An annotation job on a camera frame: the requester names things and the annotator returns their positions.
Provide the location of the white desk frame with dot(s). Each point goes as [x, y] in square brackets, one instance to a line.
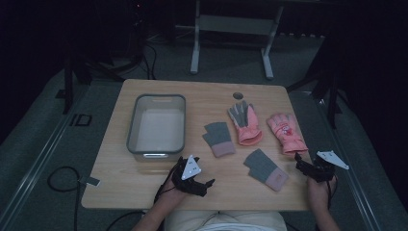
[235, 24]

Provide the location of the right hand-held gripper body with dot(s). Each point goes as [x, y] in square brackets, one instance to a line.
[324, 166]

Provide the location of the aluminium floor rail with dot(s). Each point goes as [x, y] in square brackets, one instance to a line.
[35, 170]

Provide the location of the black floor bracket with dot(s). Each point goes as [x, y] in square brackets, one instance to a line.
[81, 120]

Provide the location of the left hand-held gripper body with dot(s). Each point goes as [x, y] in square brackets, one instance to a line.
[189, 173]

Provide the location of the grey fingerless glove pink cuff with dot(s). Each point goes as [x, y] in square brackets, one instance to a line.
[263, 168]
[219, 138]

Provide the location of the person's right hand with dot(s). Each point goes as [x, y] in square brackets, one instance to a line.
[319, 192]

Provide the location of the person's light clothing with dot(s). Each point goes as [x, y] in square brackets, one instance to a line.
[224, 221]

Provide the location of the pink glove with grey palm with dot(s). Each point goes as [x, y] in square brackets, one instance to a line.
[248, 126]

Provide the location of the metal table frame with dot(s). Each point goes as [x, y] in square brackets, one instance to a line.
[349, 166]

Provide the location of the small grey connector box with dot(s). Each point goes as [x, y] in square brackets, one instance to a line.
[89, 181]

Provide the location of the grey plastic bin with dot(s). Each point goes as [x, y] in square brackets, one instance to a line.
[158, 128]

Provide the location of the person's left hand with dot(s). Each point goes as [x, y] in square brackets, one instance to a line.
[171, 194]

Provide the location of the black tripod stand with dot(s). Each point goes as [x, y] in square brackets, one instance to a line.
[324, 86]
[83, 67]

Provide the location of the pink glove with cartoon print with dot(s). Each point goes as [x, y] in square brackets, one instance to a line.
[288, 134]

